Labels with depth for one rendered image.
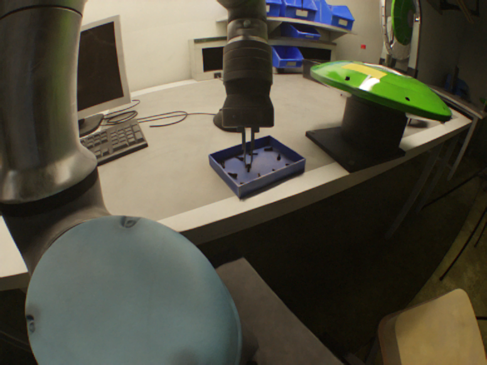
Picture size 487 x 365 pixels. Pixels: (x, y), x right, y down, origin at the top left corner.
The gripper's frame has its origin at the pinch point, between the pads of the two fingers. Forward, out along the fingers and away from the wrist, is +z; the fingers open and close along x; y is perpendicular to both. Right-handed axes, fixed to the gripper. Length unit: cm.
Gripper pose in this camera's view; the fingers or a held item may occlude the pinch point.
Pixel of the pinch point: (248, 167)
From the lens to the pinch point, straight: 34.7
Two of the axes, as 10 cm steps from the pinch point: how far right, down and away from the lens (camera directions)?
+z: 0.1, 9.8, 2.1
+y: -0.2, 2.1, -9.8
